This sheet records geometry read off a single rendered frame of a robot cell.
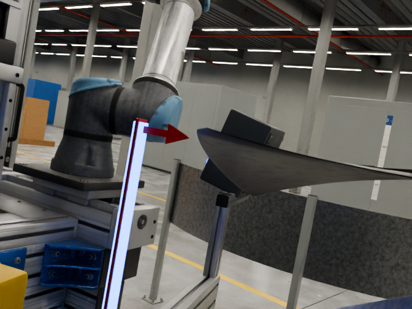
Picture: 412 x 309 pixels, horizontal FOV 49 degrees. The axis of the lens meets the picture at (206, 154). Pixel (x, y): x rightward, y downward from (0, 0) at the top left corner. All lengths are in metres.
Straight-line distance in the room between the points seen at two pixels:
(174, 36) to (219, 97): 9.10
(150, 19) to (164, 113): 6.39
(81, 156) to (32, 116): 11.80
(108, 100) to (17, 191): 0.33
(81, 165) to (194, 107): 9.68
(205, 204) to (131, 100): 1.71
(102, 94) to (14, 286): 0.78
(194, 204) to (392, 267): 1.16
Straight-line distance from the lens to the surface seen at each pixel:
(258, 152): 0.44
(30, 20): 2.63
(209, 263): 1.08
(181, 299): 0.93
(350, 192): 6.94
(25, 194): 1.18
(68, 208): 1.08
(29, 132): 12.90
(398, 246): 2.38
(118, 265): 0.56
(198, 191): 2.76
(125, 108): 1.05
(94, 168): 1.07
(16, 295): 0.35
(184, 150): 10.74
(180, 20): 1.21
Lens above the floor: 1.19
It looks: 3 degrees down
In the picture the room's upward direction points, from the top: 10 degrees clockwise
